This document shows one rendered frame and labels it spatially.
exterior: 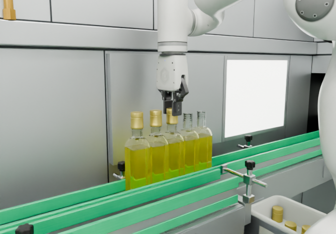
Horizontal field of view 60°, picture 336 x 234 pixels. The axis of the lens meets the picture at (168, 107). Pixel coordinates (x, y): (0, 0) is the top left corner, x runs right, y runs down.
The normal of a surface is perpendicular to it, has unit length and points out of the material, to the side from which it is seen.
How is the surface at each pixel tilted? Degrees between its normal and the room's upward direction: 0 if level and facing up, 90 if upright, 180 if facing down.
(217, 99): 90
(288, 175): 90
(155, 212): 90
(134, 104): 90
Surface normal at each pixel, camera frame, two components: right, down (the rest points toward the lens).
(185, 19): 0.72, 0.09
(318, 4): -0.70, 0.23
